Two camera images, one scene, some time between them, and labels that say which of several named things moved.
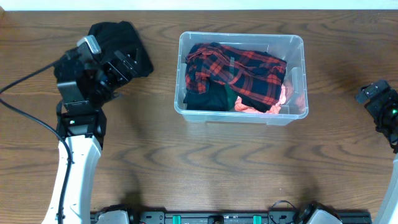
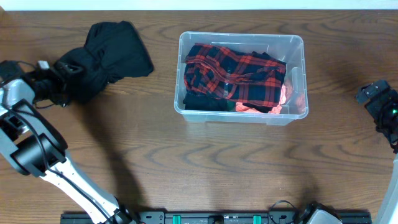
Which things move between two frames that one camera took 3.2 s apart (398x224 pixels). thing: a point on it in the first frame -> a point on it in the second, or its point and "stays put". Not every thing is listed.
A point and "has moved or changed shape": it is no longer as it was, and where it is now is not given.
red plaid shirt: [258, 75] has moved or changed shape
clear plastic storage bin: [240, 76] stays put
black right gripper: [379, 107] stays put
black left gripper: [121, 66] -> [63, 82]
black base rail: [290, 217] stays put
